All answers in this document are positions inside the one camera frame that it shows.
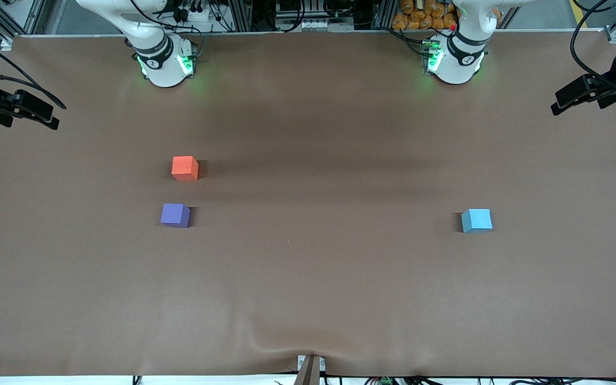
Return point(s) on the metal clamp bracket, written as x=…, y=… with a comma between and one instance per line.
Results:
x=310, y=370

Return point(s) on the brown table cover mat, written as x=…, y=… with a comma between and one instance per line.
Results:
x=340, y=267

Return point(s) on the purple foam cube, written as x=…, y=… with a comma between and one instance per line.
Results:
x=174, y=215

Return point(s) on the pile of orange packets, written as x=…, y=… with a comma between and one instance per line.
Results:
x=420, y=15

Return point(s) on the aluminium frame post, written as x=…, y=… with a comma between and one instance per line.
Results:
x=239, y=15
x=382, y=14

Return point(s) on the green terminal connector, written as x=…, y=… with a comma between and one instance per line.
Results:
x=386, y=381

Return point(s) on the light blue foam cube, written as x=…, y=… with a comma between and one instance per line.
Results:
x=477, y=220

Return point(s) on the white power strip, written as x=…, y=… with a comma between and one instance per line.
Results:
x=318, y=24

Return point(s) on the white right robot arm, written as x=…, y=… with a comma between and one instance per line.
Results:
x=163, y=69

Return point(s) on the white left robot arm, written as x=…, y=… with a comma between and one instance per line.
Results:
x=455, y=64

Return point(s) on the orange foam cube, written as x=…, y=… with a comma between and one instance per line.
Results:
x=184, y=167

